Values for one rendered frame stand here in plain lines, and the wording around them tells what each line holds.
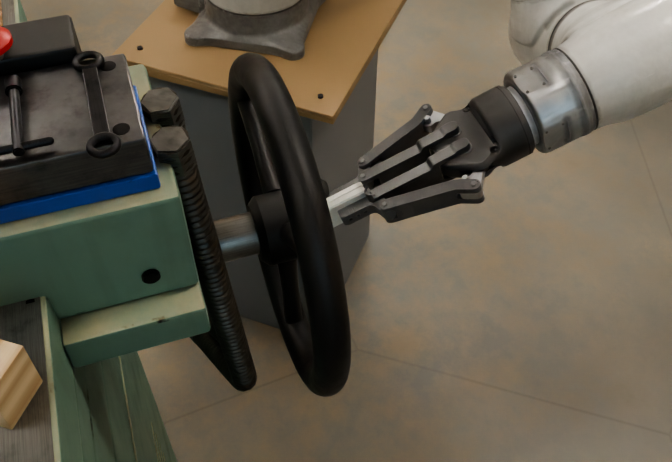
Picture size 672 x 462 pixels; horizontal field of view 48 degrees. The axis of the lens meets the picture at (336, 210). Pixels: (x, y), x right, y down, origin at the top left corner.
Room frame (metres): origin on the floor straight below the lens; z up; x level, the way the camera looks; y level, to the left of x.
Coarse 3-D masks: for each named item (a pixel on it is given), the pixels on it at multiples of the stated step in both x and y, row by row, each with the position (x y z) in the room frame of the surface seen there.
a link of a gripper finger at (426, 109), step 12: (420, 108) 0.60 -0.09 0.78; (420, 120) 0.59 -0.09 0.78; (396, 132) 0.58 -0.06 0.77; (408, 132) 0.58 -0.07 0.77; (420, 132) 0.58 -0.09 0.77; (384, 144) 0.57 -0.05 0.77; (396, 144) 0.57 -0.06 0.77; (408, 144) 0.58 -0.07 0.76; (372, 156) 0.56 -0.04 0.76; (384, 156) 0.56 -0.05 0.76
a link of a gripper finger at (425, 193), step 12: (456, 180) 0.50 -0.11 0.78; (468, 180) 0.50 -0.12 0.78; (408, 192) 0.50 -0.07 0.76; (420, 192) 0.50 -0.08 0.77; (432, 192) 0.50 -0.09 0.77; (444, 192) 0.49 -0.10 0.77; (456, 192) 0.49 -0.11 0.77; (468, 192) 0.49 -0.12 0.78; (384, 204) 0.49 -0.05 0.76; (396, 204) 0.49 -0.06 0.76; (408, 204) 0.49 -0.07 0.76; (420, 204) 0.49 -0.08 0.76; (432, 204) 0.49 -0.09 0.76; (444, 204) 0.49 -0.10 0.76; (456, 204) 0.50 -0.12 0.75; (396, 216) 0.49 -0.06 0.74; (408, 216) 0.49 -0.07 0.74
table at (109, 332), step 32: (192, 288) 0.31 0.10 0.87; (0, 320) 0.26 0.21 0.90; (32, 320) 0.26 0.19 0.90; (64, 320) 0.28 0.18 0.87; (96, 320) 0.28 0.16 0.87; (128, 320) 0.28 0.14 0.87; (160, 320) 0.29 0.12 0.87; (192, 320) 0.29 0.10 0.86; (32, 352) 0.24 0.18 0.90; (64, 352) 0.26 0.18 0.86; (96, 352) 0.27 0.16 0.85; (128, 352) 0.28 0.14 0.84; (64, 384) 0.24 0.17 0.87; (32, 416) 0.20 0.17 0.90; (64, 416) 0.21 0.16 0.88; (0, 448) 0.18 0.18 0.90; (32, 448) 0.18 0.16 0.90; (64, 448) 0.19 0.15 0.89
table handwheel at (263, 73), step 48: (240, 96) 0.51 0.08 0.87; (288, 96) 0.42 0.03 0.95; (240, 144) 0.53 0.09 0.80; (288, 144) 0.37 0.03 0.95; (288, 192) 0.35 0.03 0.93; (240, 240) 0.39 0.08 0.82; (288, 240) 0.37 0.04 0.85; (288, 288) 0.40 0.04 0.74; (336, 288) 0.30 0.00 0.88; (288, 336) 0.39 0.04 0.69; (336, 336) 0.29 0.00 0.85; (336, 384) 0.28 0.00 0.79
